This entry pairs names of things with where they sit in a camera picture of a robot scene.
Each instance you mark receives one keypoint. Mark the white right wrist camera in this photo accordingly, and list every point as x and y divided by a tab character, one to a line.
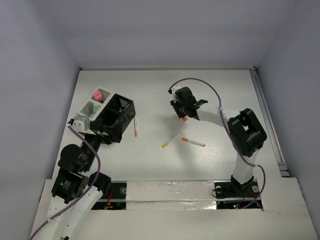
173	89

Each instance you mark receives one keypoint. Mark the black slotted pen holder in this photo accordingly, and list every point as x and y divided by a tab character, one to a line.
111	113

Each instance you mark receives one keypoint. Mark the green highlighter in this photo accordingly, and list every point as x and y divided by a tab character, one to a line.
95	108

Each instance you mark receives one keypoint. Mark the white slotted container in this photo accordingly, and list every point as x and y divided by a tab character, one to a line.
86	108

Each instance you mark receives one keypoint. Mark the white pen pink cap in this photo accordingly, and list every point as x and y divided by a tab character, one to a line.
135	126

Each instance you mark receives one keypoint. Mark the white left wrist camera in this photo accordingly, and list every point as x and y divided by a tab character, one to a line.
79	123

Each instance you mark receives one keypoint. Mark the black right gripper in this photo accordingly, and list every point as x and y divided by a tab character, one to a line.
175	105

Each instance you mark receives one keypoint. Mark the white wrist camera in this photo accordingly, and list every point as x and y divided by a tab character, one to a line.
173	89
79	123

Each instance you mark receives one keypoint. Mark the white pen orange cap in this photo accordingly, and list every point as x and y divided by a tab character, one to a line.
193	142

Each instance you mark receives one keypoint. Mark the metal rail on right edge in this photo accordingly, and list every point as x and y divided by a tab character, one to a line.
284	171

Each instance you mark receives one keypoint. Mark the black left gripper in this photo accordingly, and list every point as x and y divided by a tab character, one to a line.
100	132

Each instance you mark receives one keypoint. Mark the white pen yellow cap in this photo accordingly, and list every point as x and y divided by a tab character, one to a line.
171	140

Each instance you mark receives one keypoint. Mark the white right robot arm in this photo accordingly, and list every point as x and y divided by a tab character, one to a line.
242	127

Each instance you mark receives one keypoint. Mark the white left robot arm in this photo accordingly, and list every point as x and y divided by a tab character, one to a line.
80	185

